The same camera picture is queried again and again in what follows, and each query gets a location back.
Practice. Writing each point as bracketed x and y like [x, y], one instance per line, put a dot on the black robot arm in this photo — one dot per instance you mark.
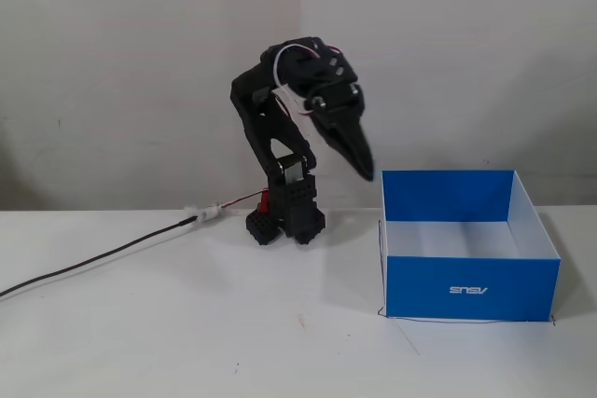
[275, 137]

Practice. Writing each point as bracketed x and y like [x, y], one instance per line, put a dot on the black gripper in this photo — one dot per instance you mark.
[340, 119]

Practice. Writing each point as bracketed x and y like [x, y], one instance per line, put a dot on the blue and white cardboard box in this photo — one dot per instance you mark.
[471, 249]

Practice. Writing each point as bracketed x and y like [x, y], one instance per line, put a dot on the red table clamp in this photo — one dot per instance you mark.
[264, 202]

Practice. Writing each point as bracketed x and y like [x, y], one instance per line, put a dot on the thin red and white lead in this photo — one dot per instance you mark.
[242, 201]

